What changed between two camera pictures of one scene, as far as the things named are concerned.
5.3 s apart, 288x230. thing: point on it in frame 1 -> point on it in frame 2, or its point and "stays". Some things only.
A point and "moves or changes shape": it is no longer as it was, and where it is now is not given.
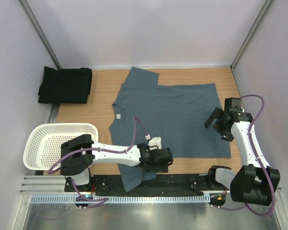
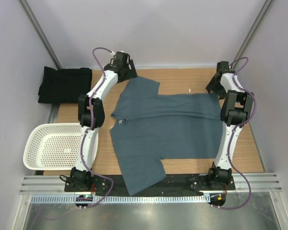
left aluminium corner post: (41, 32) stays
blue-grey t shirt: (188, 118) moves or changes shape
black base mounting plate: (164, 182) stays
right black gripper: (218, 114) -> (222, 93)
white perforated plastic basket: (42, 142) stays
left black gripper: (160, 168) -> (132, 73)
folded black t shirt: (65, 86) stays
